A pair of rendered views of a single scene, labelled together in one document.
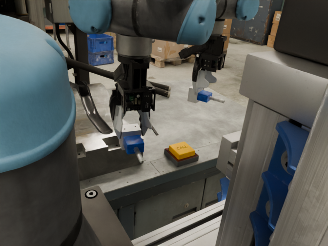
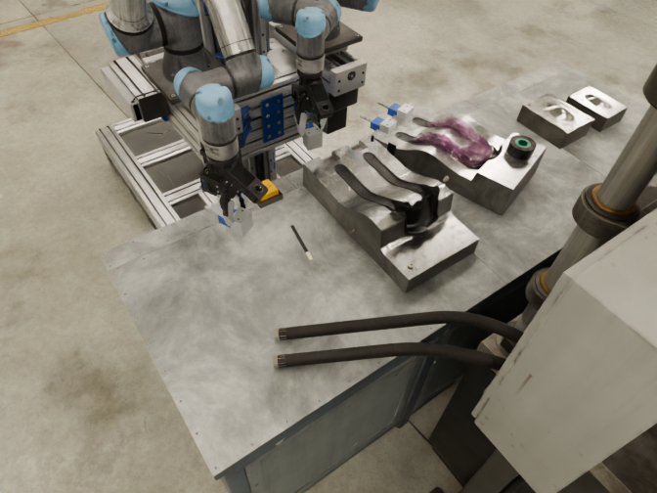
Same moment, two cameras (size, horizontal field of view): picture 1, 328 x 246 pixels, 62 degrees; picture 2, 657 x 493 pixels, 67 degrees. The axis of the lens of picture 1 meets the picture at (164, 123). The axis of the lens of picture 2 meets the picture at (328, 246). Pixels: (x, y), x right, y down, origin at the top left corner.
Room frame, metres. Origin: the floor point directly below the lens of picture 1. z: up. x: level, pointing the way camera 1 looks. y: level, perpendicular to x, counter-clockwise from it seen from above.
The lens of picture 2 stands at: (1.85, 0.04, 1.88)
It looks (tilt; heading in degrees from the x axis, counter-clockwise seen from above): 50 degrees down; 175
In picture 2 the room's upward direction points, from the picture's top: 3 degrees clockwise
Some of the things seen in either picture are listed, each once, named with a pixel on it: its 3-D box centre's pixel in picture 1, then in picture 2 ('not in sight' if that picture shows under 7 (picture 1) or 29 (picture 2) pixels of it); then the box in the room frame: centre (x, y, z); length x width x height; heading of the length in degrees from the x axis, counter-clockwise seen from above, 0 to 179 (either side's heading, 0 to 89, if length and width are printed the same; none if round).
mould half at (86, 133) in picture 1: (75, 116); (386, 201); (0.82, 0.30, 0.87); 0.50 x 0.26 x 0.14; 32
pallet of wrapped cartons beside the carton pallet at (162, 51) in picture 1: (158, 31); not in sight; (5.14, 0.23, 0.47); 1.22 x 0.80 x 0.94; 41
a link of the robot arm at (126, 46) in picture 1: (135, 44); (309, 62); (0.58, 0.07, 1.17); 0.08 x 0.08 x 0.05
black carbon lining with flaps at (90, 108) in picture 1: (72, 105); (388, 184); (0.80, 0.30, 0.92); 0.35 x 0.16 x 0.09; 32
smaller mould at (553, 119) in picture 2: not in sight; (554, 119); (0.37, 0.97, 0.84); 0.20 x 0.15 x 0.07; 32
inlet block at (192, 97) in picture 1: (207, 96); (226, 215); (0.93, -0.15, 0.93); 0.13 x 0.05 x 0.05; 60
